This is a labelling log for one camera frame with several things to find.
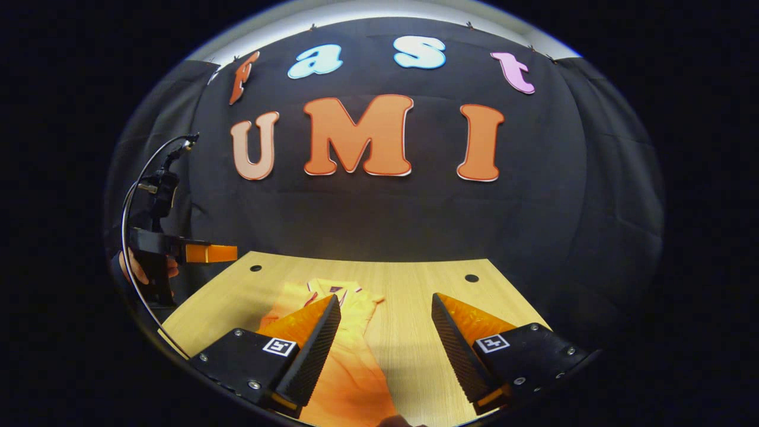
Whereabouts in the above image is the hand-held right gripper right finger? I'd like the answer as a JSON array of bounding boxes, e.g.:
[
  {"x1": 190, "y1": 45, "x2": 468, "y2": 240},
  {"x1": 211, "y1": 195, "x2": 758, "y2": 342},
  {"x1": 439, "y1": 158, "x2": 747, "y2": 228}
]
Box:
[{"x1": 431, "y1": 292, "x2": 599, "y2": 416}]

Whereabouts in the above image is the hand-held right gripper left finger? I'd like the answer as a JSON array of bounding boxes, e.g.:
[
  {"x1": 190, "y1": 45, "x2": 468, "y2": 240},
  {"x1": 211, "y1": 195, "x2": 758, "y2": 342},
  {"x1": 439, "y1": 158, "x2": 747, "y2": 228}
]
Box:
[{"x1": 190, "y1": 294, "x2": 343, "y2": 419}]

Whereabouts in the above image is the orange T-shirt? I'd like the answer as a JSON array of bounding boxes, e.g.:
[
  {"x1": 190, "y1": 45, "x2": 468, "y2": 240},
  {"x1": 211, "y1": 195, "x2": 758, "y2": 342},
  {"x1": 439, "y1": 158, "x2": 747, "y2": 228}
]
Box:
[{"x1": 258, "y1": 279, "x2": 398, "y2": 427}]

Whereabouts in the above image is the black backdrop cloth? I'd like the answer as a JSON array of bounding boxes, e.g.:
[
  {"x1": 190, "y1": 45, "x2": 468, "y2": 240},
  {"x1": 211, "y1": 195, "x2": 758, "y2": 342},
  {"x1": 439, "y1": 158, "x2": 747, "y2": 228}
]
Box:
[{"x1": 104, "y1": 17, "x2": 665, "y2": 350}]

